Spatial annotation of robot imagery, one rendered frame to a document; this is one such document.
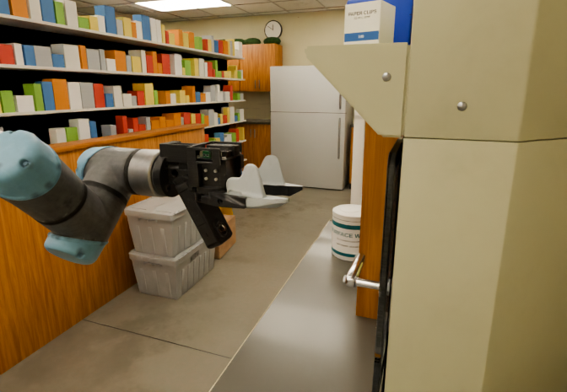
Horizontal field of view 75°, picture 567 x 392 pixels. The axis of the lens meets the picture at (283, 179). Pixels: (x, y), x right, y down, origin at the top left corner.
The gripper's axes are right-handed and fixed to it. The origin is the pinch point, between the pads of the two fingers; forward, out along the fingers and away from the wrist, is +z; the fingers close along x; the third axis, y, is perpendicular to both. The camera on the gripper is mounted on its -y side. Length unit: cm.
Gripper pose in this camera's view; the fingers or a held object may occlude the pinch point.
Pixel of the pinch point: (287, 198)
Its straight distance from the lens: 52.7
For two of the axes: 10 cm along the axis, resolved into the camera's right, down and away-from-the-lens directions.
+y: 0.0, -9.7, -2.3
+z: 9.4, 0.7, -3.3
